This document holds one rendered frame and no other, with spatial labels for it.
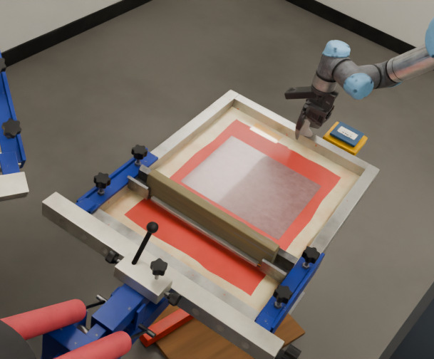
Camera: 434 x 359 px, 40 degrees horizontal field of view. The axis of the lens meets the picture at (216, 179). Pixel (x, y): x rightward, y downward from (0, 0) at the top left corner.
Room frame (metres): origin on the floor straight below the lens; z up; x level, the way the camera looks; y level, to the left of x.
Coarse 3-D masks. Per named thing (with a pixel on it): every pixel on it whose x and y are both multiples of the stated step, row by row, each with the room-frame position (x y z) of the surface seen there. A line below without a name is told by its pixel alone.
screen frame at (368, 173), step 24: (240, 96) 1.79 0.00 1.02; (192, 120) 1.58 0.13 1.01; (264, 120) 1.72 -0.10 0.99; (288, 120) 1.73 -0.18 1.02; (168, 144) 1.44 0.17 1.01; (312, 144) 1.65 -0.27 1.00; (360, 168) 1.59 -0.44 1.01; (120, 192) 1.20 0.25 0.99; (360, 192) 1.46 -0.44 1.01; (96, 216) 1.08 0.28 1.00; (336, 216) 1.33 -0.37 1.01; (168, 264) 0.99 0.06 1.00; (216, 288) 0.96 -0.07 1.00; (240, 312) 0.91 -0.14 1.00
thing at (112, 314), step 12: (120, 288) 0.84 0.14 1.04; (132, 288) 0.85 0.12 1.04; (108, 300) 0.80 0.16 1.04; (120, 300) 0.81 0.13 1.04; (132, 300) 0.82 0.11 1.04; (144, 300) 0.84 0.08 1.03; (96, 312) 0.76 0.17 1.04; (108, 312) 0.77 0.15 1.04; (120, 312) 0.78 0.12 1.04; (132, 312) 0.79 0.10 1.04; (108, 324) 0.74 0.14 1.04; (120, 324) 0.76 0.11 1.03
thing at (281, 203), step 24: (288, 168) 1.52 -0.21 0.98; (312, 168) 1.56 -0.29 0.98; (264, 192) 1.38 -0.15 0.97; (288, 192) 1.41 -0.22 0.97; (312, 192) 1.44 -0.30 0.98; (240, 216) 1.26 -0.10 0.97; (264, 216) 1.28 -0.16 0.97; (288, 216) 1.31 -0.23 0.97; (312, 216) 1.34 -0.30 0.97; (288, 240) 1.22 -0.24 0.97; (216, 264) 1.06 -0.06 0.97; (240, 264) 1.08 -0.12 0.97; (240, 288) 1.00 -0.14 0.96
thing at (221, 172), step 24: (216, 144) 1.54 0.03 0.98; (240, 144) 1.58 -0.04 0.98; (264, 144) 1.61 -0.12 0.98; (192, 168) 1.40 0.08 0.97; (216, 168) 1.43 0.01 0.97; (240, 168) 1.46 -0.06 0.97; (264, 168) 1.49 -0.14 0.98; (216, 192) 1.33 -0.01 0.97; (240, 192) 1.35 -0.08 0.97; (144, 216) 1.16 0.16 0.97; (168, 216) 1.18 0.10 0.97; (168, 240) 1.10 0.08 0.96; (192, 240) 1.12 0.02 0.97
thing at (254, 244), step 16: (160, 176) 1.22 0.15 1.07; (160, 192) 1.19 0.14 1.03; (176, 192) 1.18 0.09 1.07; (192, 192) 1.19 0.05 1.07; (176, 208) 1.17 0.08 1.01; (192, 208) 1.16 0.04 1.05; (208, 208) 1.15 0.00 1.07; (208, 224) 1.14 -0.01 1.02; (224, 224) 1.12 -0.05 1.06; (240, 224) 1.12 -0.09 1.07; (240, 240) 1.10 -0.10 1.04; (256, 240) 1.08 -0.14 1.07; (256, 256) 1.08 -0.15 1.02; (272, 256) 1.06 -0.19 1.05
